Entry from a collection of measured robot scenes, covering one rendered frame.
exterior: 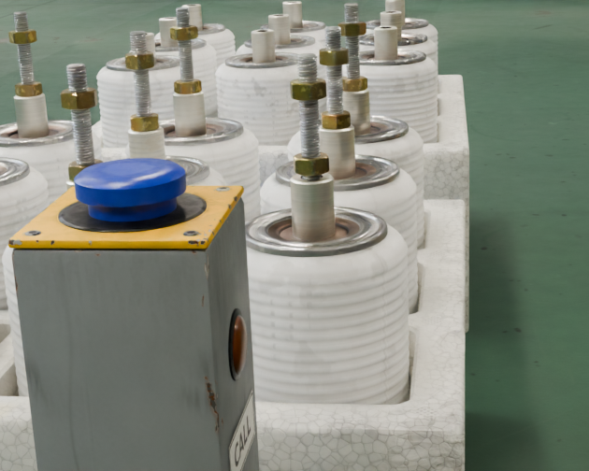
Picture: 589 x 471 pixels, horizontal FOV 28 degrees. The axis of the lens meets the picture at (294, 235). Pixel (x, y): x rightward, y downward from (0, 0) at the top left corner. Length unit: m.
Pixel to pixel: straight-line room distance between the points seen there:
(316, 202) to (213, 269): 0.19
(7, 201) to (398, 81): 0.47
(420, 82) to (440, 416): 0.58
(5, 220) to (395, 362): 0.27
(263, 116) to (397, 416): 0.58
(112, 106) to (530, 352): 0.46
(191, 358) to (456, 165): 0.69
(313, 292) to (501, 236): 0.86
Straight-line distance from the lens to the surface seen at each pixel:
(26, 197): 0.75
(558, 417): 0.98
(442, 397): 0.58
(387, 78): 1.09
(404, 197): 0.69
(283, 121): 1.11
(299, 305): 0.57
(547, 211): 1.52
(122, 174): 0.42
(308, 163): 0.58
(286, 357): 0.58
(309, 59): 0.58
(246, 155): 0.83
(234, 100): 1.12
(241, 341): 0.43
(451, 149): 1.07
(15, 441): 0.60
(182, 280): 0.40
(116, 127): 1.15
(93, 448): 0.43
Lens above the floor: 0.43
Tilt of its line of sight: 18 degrees down
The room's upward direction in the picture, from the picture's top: 3 degrees counter-clockwise
